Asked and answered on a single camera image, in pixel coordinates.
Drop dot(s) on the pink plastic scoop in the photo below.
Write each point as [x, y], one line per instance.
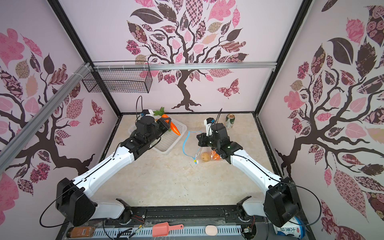
[163, 229]

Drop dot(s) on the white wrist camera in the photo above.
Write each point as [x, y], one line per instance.
[208, 124]
[147, 113]

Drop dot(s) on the green beverage can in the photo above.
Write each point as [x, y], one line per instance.
[230, 119]

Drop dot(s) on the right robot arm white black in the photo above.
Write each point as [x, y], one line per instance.
[281, 199]

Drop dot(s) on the white plastic perforated basket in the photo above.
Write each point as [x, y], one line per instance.
[168, 140]

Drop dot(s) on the silver aluminium rail back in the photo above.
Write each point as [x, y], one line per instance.
[200, 66]

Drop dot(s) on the black wire wall basket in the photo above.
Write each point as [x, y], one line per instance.
[119, 77]

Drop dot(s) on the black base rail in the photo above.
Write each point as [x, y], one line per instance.
[253, 228]

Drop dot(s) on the clear zip top bag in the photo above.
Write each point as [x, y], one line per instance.
[191, 148]

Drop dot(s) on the silver aluminium rail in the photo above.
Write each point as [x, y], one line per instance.
[12, 149]
[200, 66]

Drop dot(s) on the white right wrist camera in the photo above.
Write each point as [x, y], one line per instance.
[208, 124]

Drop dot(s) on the yellow brown potato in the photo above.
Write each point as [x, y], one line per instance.
[206, 156]

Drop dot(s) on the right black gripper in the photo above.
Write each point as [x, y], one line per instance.
[202, 139]

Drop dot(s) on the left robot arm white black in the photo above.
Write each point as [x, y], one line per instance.
[74, 197]

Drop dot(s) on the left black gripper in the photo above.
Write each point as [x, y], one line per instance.
[161, 121]

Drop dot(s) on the beige oval sponge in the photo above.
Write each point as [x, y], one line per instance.
[211, 230]

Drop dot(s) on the silver aluminium rail left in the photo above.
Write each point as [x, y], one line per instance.
[12, 149]

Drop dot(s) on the orange carrot with leaves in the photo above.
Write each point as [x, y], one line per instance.
[161, 113]

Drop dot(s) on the white yogurt bottle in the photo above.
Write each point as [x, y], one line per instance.
[293, 228]

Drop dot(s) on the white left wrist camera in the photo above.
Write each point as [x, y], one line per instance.
[147, 113]

